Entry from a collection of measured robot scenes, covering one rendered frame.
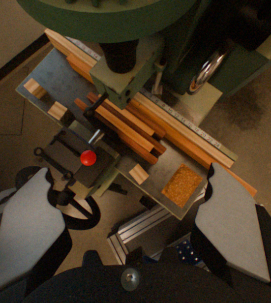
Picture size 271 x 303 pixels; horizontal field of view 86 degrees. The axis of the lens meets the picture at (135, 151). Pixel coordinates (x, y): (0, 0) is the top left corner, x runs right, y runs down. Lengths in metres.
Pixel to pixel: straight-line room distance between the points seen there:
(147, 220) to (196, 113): 0.81
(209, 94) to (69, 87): 0.48
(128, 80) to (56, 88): 0.29
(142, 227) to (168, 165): 0.79
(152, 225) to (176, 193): 0.76
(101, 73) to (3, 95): 1.67
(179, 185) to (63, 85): 0.43
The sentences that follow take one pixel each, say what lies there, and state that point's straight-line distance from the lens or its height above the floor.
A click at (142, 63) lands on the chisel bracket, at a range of 0.30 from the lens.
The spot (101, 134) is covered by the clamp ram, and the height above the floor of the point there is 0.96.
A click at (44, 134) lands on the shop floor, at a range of 1.57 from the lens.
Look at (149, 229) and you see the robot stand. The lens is 1.18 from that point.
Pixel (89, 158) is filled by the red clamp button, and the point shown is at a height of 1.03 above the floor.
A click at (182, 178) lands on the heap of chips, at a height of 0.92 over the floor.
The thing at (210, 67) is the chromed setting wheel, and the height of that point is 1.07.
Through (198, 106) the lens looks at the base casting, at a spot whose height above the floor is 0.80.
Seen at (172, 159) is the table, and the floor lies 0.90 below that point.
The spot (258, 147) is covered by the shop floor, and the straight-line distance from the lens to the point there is 1.74.
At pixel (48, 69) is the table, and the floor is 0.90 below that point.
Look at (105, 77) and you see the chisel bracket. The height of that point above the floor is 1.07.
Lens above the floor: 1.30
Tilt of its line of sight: 83 degrees down
